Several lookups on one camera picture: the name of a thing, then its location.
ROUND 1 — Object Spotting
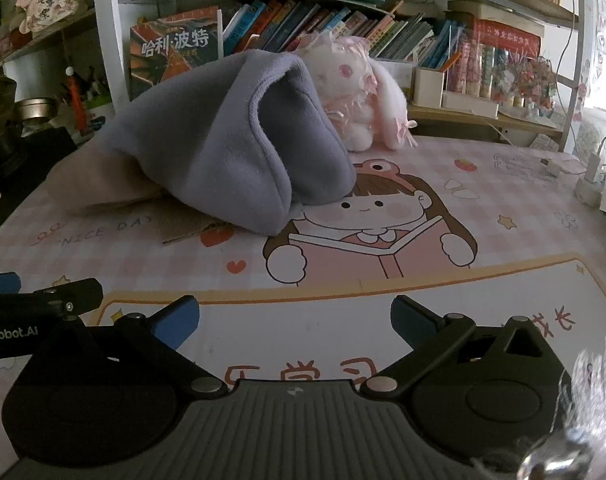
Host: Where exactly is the white shelf frame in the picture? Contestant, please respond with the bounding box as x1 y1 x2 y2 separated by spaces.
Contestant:
90 0 591 156

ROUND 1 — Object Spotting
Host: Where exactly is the red box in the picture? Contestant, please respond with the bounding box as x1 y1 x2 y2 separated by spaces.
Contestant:
470 17 542 61

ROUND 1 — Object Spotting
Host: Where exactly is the round metal tin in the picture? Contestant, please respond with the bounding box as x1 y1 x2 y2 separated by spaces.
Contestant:
16 97 59 128

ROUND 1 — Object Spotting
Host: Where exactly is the orange tassel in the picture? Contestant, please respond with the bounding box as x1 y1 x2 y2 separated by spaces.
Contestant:
66 67 89 133

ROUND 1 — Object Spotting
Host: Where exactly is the row of books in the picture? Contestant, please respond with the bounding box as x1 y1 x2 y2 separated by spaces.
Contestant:
222 0 466 68

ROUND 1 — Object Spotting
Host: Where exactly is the pink cartoon desk mat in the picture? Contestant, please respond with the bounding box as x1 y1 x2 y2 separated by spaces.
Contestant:
0 135 606 480

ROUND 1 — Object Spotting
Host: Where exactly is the white cable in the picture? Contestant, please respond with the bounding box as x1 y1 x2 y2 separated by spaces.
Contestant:
488 122 584 177

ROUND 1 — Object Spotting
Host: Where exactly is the low white box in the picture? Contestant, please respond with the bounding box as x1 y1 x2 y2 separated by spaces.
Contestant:
442 91 500 120

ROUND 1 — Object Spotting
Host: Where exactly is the white pen holder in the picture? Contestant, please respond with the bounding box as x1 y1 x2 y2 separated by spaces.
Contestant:
412 66 446 109

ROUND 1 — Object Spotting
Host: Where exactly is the row of decorated tape tubes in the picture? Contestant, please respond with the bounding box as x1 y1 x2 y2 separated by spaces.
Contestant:
445 42 558 111

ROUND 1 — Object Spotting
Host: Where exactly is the lavender and beige sweatshirt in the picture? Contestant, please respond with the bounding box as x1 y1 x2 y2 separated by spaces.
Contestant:
47 49 358 247

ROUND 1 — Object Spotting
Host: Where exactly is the cream flat box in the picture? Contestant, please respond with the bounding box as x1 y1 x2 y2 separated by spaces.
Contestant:
448 0 534 23

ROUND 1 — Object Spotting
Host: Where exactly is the clear plastic wrap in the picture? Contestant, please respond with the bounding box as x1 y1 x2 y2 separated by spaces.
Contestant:
520 335 606 480

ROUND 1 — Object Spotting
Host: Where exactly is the white charger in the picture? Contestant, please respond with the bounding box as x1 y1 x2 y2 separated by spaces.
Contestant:
575 135 606 216

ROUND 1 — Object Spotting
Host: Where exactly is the large dragon cover book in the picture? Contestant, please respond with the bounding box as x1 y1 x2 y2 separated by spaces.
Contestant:
129 6 225 102

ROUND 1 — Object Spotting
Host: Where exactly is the white pink plush bunny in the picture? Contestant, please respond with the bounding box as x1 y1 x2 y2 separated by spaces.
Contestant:
295 30 418 153

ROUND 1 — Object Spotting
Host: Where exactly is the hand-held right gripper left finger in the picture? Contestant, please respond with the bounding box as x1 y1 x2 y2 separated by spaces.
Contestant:
86 295 229 401

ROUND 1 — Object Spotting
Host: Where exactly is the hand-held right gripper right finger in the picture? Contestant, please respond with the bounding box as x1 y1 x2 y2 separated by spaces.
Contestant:
359 295 551 401

